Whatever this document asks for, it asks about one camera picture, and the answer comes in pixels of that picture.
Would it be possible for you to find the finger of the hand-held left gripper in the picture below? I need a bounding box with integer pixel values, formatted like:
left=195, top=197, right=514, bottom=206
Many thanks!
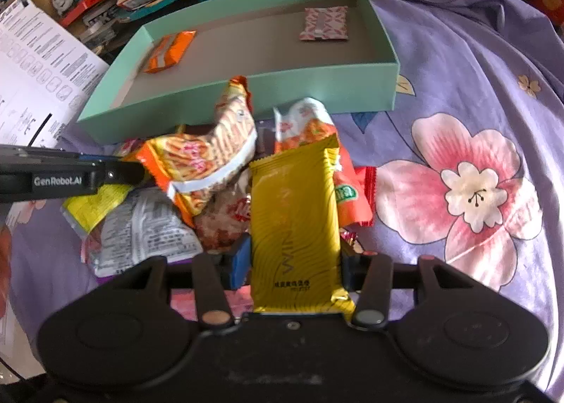
left=79, top=155, right=151, bottom=188

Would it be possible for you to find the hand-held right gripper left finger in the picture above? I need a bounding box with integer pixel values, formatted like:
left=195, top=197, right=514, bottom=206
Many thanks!
left=112, top=233, right=253, bottom=330

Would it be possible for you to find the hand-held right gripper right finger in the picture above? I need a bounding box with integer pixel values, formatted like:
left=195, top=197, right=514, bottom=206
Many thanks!
left=339, top=244, right=477, bottom=331

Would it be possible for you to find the yellow green snack packet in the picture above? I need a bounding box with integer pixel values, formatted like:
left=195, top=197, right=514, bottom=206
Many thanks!
left=62, top=183, right=135, bottom=238

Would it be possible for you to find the silver purple snack packet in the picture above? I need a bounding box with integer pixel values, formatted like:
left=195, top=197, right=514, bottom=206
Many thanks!
left=84, top=189, right=204, bottom=278

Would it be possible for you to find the yellow snack bar packet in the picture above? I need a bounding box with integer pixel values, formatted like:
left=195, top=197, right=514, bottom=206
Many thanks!
left=249, top=135, right=357, bottom=315

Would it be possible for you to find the orange striped snack bag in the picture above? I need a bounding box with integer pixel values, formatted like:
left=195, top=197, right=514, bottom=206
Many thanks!
left=125, top=76, right=258, bottom=228

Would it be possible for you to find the orange white snack packet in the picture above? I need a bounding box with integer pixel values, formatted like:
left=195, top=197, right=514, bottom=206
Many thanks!
left=272, top=97, right=377, bottom=228

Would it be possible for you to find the teal cardboard box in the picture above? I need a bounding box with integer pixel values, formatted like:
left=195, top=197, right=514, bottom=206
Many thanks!
left=76, top=0, right=401, bottom=146

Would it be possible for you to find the white instruction sheet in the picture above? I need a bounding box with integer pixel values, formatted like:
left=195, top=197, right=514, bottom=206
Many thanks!
left=0, top=0, right=111, bottom=150

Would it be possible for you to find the small orange snack packet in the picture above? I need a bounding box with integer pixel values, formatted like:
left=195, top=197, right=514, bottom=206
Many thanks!
left=145, top=30, right=197, bottom=75

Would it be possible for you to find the purple floral blanket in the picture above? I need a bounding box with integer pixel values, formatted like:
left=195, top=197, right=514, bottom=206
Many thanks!
left=0, top=0, right=564, bottom=403

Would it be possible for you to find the pink patterned snack packet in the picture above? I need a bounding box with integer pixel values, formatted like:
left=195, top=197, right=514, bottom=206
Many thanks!
left=299, top=7, right=350, bottom=41

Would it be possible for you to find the thin black cable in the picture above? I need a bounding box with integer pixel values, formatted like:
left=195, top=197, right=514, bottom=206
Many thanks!
left=24, top=112, right=54, bottom=149

